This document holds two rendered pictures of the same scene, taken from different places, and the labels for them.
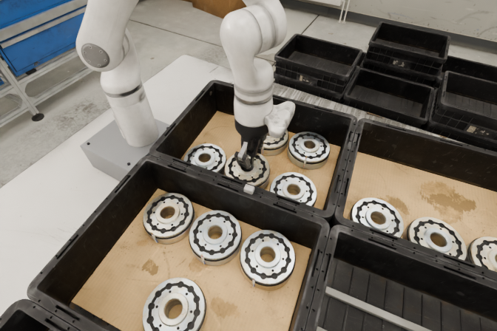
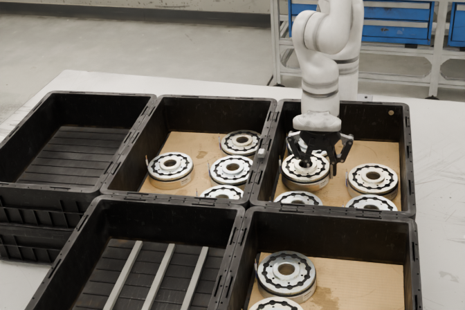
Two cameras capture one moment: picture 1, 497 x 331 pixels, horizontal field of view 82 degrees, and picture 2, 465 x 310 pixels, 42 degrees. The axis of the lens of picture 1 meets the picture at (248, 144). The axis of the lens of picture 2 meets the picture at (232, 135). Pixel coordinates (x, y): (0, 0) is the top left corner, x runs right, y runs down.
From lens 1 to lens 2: 1.03 m
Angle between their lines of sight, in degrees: 61
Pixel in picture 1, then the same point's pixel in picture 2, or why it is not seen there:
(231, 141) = (355, 162)
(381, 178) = (365, 293)
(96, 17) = not seen: outside the picture
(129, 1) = not seen: outside the picture
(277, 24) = (320, 32)
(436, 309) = not seen: outside the picture
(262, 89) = (306, 80)
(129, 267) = (199, 145)
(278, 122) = (304, 117)
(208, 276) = (201, 183)
